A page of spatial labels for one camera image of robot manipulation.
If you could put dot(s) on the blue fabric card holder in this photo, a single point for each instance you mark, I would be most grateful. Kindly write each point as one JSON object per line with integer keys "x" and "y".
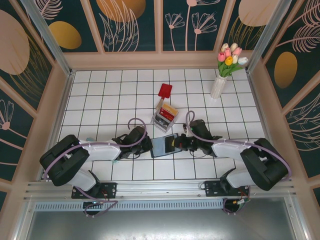
{"x": 157, "y": 148}

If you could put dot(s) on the clear acrylic card box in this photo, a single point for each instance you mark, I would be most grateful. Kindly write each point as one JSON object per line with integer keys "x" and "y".
{"x": 171, "y": 123}

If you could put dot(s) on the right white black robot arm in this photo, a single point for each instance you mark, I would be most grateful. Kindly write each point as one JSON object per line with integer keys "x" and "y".
{"x": 227, "y": 151}

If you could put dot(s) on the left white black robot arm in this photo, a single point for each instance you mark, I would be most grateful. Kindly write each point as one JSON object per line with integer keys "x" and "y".
{"x": 102, "y": 151}

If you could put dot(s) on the black LOGO bank card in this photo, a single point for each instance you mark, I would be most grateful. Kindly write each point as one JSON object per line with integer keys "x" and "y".
{"x": 162, "y": 122}

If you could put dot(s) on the teal plastic toy rake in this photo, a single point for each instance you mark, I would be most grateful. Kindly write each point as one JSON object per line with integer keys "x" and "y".
{"x": 115, "y": 161}

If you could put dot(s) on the red toy shovel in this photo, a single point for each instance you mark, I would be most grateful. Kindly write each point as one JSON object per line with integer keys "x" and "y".
{"x": 165, "y": 90}

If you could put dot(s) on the white ribbed vase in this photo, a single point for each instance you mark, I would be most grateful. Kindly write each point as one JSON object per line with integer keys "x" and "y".
{"x": 217, "y": 87}

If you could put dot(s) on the grey metal sheet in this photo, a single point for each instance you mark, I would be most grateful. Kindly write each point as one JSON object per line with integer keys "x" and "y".
{"x": 160, "y": 225}

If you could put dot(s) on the artificial tulip bouquet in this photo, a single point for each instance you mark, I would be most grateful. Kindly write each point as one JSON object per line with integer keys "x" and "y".
{"x": 228, "y": 60}

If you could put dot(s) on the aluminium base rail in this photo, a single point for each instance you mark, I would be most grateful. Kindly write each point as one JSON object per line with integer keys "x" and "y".
{"x": 160, "y": 186}

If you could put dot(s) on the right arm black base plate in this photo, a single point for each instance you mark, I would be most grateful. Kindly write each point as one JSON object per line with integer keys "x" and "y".
{"x": 212, "y": 187}

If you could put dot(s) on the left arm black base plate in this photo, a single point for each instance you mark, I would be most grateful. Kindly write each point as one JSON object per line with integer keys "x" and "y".
{"x": 110, "y": 187}

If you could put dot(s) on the aluminium side rail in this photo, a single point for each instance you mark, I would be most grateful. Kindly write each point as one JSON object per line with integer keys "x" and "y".
{"x": 63, "y": 100}
{"x": 260, "y": 112}

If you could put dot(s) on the aluminium corner post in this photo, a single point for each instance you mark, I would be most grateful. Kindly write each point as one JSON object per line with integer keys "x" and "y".
{"x": 267, "y": 37}
{"x": 50, "y": 37}

